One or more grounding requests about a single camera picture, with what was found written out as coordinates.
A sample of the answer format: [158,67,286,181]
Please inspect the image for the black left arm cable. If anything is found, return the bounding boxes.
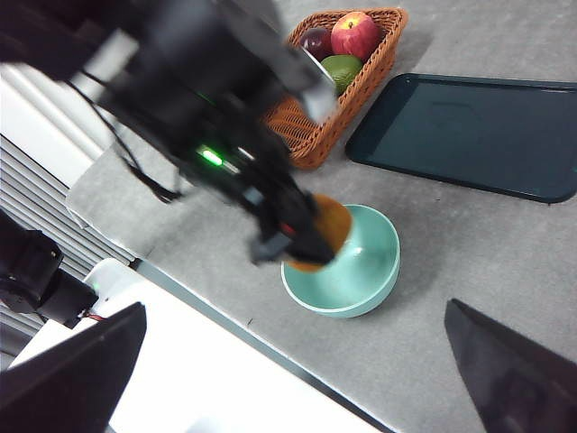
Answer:
[71,78,184,204]

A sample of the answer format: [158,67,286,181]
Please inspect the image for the dark purple round fruit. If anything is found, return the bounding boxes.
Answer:
[299,27,334,62]

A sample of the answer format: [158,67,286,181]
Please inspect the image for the red apple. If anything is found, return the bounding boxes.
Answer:
[331,12,382,63]

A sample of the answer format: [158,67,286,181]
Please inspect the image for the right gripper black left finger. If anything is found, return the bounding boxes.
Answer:
[0,302,147,433]

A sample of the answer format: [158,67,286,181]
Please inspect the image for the white robot platform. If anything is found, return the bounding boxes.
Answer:
[0,257,391,433]

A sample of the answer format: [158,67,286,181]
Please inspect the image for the dark rectangular tray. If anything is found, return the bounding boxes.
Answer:
[345,73,577,204]

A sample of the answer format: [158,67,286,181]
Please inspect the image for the green avocado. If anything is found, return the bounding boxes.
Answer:
[320,54,364,97]

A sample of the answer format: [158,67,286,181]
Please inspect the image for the brown wicker basket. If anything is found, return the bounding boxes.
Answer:
[261,6,409,170]

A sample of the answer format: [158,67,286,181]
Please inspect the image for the ribbed grey aluminium frame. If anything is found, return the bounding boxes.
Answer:
[0,134,136,357]

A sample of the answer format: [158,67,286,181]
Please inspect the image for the left wrist grey camera box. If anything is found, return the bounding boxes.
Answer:
[288,42,339,124]

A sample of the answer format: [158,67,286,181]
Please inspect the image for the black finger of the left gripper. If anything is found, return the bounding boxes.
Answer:
[287,193,337,268]

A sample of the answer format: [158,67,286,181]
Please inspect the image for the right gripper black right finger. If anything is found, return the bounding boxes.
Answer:
[444,298,577,433]

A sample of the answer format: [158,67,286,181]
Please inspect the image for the orange-brown round fruit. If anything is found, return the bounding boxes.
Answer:
[284,193,353,272]

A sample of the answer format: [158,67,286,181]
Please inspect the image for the teal ribbed bowl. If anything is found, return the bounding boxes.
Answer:
[281,204,401,319]

